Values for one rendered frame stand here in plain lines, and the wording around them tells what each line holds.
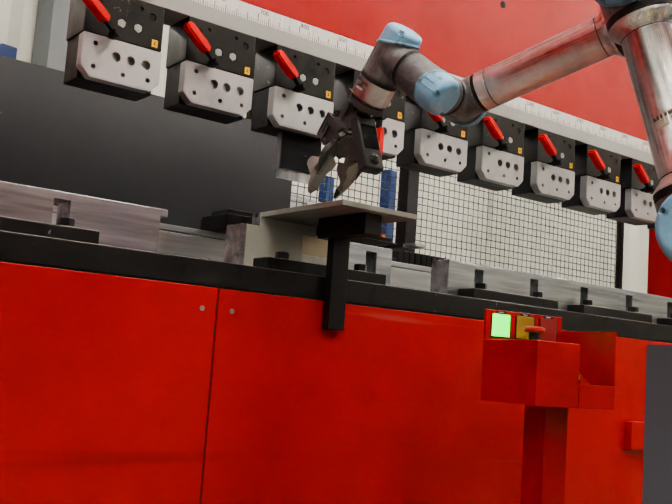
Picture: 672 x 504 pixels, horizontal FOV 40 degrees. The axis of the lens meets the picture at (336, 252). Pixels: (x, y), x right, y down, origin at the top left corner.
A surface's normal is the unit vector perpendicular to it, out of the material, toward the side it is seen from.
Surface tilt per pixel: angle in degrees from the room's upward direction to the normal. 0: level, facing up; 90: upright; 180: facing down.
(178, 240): 90
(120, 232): 90
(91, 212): 90
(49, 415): 90
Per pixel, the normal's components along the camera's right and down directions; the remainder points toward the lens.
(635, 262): -0.51, -0.14
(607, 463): 0.61, -0.05
